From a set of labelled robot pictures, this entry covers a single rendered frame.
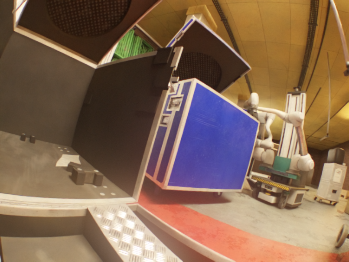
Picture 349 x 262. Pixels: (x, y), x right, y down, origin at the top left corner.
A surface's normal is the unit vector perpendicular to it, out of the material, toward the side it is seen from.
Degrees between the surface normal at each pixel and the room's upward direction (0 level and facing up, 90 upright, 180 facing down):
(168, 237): 90
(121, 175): 90
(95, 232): 90
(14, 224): 92
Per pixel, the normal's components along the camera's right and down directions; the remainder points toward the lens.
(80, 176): 0.77, 0.18
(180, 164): 0.56, 0.11
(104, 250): -0.58, -0.22
